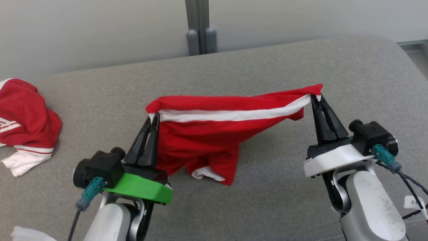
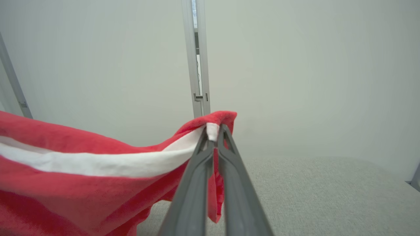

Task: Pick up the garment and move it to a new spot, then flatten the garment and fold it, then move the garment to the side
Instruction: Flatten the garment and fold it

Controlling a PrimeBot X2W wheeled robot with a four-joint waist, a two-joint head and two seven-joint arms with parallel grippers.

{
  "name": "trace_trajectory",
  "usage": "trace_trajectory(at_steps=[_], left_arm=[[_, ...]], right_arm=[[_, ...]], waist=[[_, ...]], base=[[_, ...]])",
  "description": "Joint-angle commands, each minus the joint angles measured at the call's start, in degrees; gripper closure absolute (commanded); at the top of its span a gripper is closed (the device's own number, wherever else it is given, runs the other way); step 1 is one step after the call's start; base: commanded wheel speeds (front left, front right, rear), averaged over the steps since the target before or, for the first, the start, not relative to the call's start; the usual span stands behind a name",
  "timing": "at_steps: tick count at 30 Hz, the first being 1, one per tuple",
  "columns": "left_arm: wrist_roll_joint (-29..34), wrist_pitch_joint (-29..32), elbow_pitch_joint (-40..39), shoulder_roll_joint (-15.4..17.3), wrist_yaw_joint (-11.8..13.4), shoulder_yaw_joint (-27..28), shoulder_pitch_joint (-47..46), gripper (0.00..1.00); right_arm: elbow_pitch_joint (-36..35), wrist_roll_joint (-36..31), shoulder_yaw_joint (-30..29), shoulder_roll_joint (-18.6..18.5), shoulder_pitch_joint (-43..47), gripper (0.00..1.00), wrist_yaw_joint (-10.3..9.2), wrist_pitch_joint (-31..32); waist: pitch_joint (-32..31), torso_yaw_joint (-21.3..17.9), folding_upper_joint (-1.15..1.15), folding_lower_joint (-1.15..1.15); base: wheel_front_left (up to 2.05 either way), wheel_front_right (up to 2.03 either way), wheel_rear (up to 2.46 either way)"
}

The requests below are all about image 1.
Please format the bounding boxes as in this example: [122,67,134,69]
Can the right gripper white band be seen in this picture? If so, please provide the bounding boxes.
[303,95,375,178]

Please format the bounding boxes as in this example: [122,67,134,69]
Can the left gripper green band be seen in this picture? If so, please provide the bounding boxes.
[102,114,173,205]

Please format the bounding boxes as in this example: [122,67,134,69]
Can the red shorts with white stripe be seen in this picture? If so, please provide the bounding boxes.
[145,84,324,186]

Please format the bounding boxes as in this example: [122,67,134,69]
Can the red shirt with white cuffs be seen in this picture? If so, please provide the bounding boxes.
[0,78,62,177]

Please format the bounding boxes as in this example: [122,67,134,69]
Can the black cable with teal connector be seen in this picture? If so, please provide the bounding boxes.
[372,144,428,221]
[68,177,105,241]

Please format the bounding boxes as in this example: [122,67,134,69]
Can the white cable tag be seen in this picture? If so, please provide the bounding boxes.
[404,196,427,218]

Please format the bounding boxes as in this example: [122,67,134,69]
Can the grey aluminium partition post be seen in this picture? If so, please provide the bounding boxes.
[185,0,218,56]

